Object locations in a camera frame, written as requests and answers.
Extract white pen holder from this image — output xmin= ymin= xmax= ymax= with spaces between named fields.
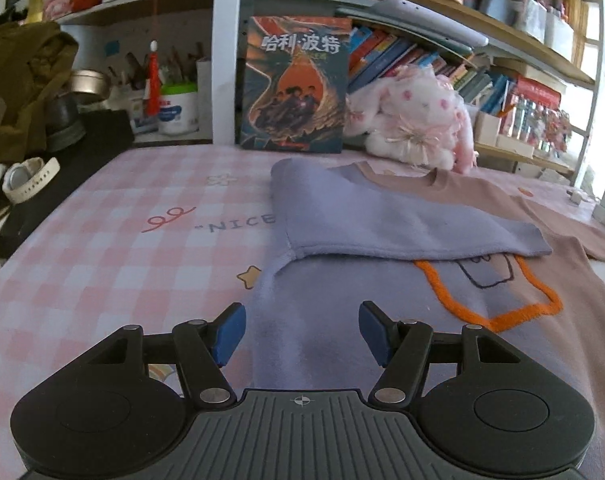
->
xmin=158 ymin=84 xmax=199 ymax=136

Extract round metal tin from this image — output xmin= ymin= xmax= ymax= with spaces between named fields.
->
xmin=68 ymin=70 xmax=112 ymax=98

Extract pen holder cup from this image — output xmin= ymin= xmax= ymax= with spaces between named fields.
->
xmin=107 ymin=42 xmax=208 ymax=92

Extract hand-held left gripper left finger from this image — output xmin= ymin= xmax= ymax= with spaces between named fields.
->
xmin=82 ymin=302 xmax=246 ymax=409

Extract purple and brown sweatshirt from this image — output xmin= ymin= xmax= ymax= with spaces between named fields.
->
xmin=245 ymin=157 xmax=605 ymax=480

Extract row of colourful books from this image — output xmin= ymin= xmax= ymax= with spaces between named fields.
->
xmin=347 ymin=25 xmax=513 ymax=116

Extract white square pen box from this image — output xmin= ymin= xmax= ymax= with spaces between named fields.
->
xmin=475 ymin=110 xmax=503 ymax=148

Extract white bookshelf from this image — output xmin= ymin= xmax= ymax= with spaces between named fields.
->
xmin=210 ymin=0 xmax=605 ymax=188

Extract white wristwatch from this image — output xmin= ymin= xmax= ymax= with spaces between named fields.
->
xmin=2 ymin=156 xmax=60 ymax=206

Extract red tassel ornament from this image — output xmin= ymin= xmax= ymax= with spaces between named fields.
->
xmin=142 ymin=40 xmax=163 ymax=118

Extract grey side shelf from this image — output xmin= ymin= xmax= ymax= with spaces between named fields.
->
xmin=56 ymin=0 xmax=216 ymax=26

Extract grey organizer box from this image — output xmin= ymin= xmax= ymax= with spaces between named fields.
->
xmin=483 ymin=0 xmax=516 ymax=26

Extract black bag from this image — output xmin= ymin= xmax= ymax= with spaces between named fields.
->
xmin=0 ymin=107 xmax=136 ymax=261

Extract black round case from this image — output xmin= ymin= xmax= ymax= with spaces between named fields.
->
xmin=43 ymin=94 xmax=87 ymax=152

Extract red box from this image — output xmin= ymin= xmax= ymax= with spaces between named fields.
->
xmin=515 ymin=77 xmax=563 ymax=108

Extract clear cosmetics organizer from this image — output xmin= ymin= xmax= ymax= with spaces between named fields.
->
xmin=515 ymin=0 xmax=546 ymax=43

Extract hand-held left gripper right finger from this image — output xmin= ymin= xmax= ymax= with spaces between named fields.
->
xmin=359 ymin=301 xmax=523 ymax=406

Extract grey laptop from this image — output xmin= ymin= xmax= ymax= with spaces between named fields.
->
xmin=373 ymin=0 xmax=488 ymax=51

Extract white storage box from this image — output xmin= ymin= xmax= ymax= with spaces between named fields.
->
xmin=545 ymin=7 xmax=576 ymax=61

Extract colourful bead containers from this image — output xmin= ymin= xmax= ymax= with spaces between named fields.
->
xmin=507 ymin=95 xmax=571 ymax=156

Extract white plush bunny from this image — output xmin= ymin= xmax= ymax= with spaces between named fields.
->
xmin=343 ymin=65 xmax=478 ymax=175

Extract dark illustrated book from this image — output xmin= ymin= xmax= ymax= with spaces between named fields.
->
xmin=237 ymin=16 xmax=353 ymax=155

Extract olive green bag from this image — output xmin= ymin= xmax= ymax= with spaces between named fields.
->
xmin=0 ymin=22 xmax=79 ymax=163

